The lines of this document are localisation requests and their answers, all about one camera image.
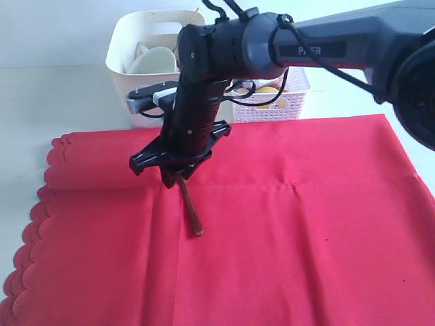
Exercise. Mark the red scalloped tablecloth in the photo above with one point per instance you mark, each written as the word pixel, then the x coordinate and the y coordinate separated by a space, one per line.
pixel 307 222

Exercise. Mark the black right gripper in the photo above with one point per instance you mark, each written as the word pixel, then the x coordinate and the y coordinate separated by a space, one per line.
pixel 189 130

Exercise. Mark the stainless steel table knife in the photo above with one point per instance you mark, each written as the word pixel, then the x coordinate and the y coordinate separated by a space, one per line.
pixel 140 49

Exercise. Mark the yellow lemon with sticker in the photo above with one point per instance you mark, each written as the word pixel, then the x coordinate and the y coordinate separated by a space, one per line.
pixel 266 90

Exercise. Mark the cream plastic bin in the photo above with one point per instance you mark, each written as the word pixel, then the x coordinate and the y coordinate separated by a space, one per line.
pixel 159 28

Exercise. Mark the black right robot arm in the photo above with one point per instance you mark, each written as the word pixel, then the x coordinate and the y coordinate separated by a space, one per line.
pixel 386 50

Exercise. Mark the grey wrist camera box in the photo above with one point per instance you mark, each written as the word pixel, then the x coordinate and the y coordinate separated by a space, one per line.
pixel 142 99

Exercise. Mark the white ceramic bowl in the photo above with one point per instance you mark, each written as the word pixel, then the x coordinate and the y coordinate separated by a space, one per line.
pixel 158 60

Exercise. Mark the white perforated plastic basket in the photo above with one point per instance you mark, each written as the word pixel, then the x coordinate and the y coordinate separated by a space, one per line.
pixel 287 107

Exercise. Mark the wooden chopstick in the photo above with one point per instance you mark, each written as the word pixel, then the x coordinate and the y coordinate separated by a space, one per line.
pixel 191 20

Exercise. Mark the dark wooden spoon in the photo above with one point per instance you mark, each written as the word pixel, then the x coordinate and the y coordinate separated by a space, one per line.
pixel 191 213

